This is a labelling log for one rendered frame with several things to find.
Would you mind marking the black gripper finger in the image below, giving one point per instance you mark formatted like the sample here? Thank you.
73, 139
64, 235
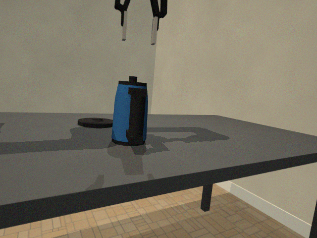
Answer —
123, 10
157, 15

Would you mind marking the black round disc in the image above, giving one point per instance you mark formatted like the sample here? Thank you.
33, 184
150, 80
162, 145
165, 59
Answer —
95, 122

